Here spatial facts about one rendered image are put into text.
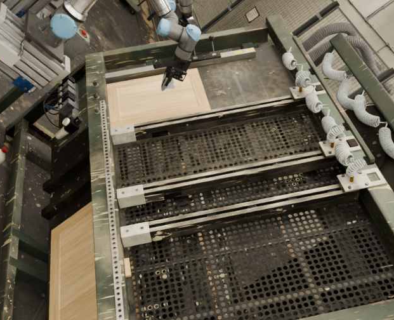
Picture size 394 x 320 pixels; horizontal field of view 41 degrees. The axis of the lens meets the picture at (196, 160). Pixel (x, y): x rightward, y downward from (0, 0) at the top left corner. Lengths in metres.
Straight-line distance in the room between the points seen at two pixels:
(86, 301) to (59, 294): 0.23
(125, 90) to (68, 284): 1.18
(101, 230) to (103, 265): 0.19
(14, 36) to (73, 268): 1.18
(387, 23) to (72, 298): 8.12
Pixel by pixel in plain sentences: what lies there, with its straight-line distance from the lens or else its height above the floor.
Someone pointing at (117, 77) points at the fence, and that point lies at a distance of 3.29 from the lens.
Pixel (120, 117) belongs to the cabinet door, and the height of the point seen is 0.94.
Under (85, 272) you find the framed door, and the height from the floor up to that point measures 0.51.
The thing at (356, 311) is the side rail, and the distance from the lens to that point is 2.09.
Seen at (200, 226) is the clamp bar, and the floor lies 1.20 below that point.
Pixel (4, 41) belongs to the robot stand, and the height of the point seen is 0.95.
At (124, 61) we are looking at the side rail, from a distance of 3.52.
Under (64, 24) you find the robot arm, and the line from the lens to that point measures 2.43.
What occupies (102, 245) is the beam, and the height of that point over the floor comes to 0.84.
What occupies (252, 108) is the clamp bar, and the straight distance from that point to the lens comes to 2.84.
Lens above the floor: 2.05
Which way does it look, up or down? 18 degrees down
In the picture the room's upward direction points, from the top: 55 degrees clockwise
